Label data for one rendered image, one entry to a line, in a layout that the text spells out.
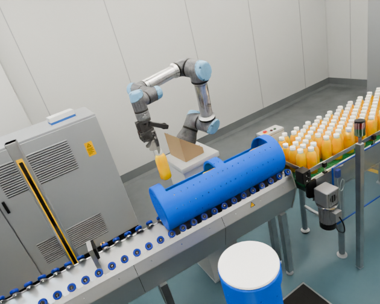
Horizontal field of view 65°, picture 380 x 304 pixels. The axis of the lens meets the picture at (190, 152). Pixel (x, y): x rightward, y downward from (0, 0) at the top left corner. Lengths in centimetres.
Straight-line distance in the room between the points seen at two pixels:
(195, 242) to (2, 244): 198
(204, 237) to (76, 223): 172
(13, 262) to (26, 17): 266
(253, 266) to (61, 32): 354
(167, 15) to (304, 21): 283
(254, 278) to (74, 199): 220
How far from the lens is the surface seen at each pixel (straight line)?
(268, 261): 146
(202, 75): 185
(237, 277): 142
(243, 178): 189
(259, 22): 563
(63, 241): 215
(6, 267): 346
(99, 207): 330
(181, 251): 190
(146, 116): 159
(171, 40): 465
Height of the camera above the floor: 211
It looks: 25 degrees down
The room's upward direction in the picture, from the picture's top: 15 degrees counter-clockwise
